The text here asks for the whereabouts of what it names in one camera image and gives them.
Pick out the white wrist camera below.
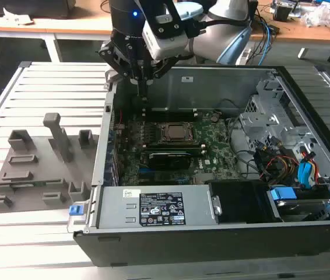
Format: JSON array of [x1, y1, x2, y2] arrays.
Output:
[[141, 13, 191, 61]]

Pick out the CPU socket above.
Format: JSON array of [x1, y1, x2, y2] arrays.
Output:
[[154, 120, 200, 146]]

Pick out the clear plastic bags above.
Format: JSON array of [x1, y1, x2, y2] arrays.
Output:
[[301, 5, 330, 29]]

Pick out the wooden desk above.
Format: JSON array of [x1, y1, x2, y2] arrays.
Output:
[[0, 0, 330, 64]]

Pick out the blue case latch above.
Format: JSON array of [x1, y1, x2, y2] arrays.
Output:
[[68, 205, 84, 217]]

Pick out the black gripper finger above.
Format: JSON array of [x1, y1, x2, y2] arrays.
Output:
[[142, 55, 181, 99], [97, 40, 145, 99]]

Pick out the silver metal drive cage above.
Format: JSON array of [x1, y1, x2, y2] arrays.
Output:
[[238, 78, 315, 153]]

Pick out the silver hard disk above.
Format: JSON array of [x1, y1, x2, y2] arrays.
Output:
[[275, 199, 329, 223]]

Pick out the white power strip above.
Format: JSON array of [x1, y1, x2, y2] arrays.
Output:
[[238, 47, 252, 65]]

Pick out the blue hanging cable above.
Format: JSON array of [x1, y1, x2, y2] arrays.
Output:
[[258, 20, 274, 67]]

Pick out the black camera cable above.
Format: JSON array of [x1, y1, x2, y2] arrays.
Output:
[[185, 16, 259, 39]]

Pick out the black fan shroud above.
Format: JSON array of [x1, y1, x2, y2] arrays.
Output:
[[208, 180, 274, 225]]

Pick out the green motherboard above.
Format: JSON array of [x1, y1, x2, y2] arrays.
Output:
[[114, 109, 241, 187]]

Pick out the blue flat wire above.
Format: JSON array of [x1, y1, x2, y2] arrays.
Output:
[[297, 161, 315, 191]]

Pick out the blue disk carrier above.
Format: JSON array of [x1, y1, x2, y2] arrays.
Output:
[[268, 185, 330, 205]]

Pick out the gray parts rack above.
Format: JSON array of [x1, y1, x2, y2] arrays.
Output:
[[0, 112, 100, 215]]

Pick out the black graphics card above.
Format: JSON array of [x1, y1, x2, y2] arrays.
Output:
[[147, 150, 194, 170]]

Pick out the gray power supply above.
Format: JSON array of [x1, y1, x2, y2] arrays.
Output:
[[96, 186, 221, 229]]

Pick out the black and white label sticker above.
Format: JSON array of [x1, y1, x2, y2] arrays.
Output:
[[139, 191, 185, 226]]

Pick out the black PC case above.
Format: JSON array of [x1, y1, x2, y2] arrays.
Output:
[[67, 62, 330, 268]]

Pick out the black RAM slot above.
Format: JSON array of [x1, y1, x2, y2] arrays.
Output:
[[142, 113, 198, 121], [141, 146, 207, 155], [141, 141, 206, 149]]

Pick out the yellow red black wire bundle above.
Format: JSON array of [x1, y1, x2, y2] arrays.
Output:
[[254, 142, 300, 182]]

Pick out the CPU with metal lid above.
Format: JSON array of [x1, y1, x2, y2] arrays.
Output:
[[164, 124, 196, 141]]

